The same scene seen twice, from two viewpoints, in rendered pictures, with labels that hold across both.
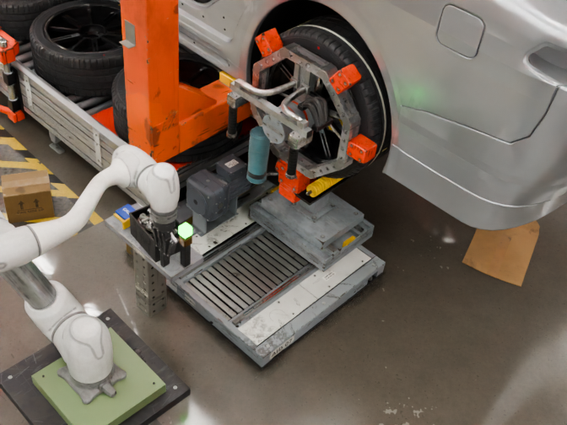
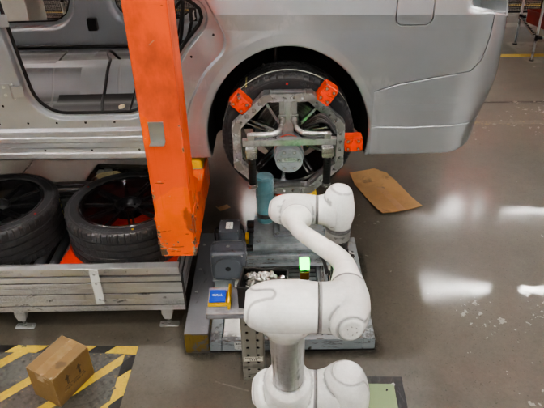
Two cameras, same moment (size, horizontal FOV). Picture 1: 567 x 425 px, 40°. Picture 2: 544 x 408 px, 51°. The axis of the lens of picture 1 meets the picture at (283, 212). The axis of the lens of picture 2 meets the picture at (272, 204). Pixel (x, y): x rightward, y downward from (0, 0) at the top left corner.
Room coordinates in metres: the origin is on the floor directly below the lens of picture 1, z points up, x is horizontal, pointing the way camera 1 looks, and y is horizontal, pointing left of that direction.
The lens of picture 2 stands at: (0.75, 1.60, 2.10)
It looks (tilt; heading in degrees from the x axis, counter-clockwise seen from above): 33 degrees down; 321
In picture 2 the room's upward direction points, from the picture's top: 2 degrees counter-clockwise
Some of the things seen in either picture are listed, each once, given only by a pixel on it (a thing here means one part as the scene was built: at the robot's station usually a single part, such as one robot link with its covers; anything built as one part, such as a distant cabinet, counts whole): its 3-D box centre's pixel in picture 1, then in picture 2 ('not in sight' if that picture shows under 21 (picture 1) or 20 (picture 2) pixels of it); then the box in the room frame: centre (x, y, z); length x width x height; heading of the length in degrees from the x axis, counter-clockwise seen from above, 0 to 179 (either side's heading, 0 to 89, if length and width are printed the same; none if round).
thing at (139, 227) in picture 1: (157, 230); (263, 287); (2.21, 0.49, 0.51); 0.20 x 0.14 x 0.13; 43
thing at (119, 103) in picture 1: (178, 104); (130, 218); (3.25, 0.59, 0.39); 0.66 x 0.66 x 0.24
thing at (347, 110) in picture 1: (302, 113); (288, 143); (2.65, -0.03, 0.85); 0.54 x 0.07 x 0.54; 51
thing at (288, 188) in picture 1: (299, 176); not in sight; (2.68, -0.05, 0.48); 0.16 x 0.12 x 0.17; 141
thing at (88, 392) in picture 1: (94, 373); not in sight; (1.60, 0.60, 0.37); 0.22 x 0.18 x 0.06; 50
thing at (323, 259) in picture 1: (310, 220); (288, 241); (2.78, -0.14, 0.13); 0.50 x 0.36 x 0.10; 51
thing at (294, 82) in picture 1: (267, 75); (266, 120); (2.62, 0.13, 1.03); 0.19 x 0.18 x 0.11; 141
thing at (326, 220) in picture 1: (315, 190); (288, 214); (2.78, -0.14, 0.32); 0.40 x 0.30 x 0.28; 51
